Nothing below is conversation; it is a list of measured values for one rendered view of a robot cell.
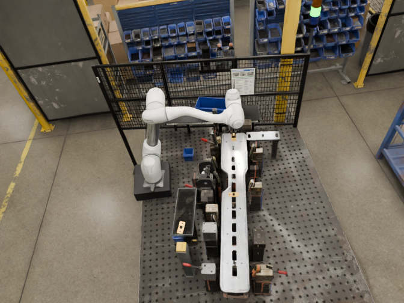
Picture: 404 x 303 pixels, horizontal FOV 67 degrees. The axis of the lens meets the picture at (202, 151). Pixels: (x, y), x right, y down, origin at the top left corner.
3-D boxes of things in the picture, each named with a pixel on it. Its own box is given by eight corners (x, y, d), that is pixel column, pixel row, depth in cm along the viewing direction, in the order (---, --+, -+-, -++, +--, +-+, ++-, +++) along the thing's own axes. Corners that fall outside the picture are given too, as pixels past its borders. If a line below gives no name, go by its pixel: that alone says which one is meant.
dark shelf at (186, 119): (260, 122, 283) (260, 119, 281) (165, 125, 294) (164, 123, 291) (258, 106, 298) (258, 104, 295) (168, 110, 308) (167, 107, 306)
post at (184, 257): (195, 277, 226) (186, 253, 193) (184, 277, 227) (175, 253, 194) (195, 267, 231) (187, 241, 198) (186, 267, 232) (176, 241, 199)
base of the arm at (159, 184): (142, 191, 269) (140, 188, 264) (145, 171, 282) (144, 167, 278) (162, 191, 267) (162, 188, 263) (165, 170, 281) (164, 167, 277)
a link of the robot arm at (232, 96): (224, 104, 222) (226, 116, 213) (223, 86, 210) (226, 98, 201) (239, 102, 222) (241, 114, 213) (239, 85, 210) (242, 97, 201)
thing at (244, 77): (255, 95, 287) (256, 67, 264) (231, 96, 290) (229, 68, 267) (255, 94, 288) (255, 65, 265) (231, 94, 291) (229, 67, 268)
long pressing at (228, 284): (254, 293, 188) (254, 292, 187) (217, 292, 190) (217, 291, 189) (246, 133, 278) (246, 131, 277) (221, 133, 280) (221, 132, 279)
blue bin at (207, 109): (227, 121, 285) (226, 110, 275) (196, 118, 291) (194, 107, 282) (230, 109, 295) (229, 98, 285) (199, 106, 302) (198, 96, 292)
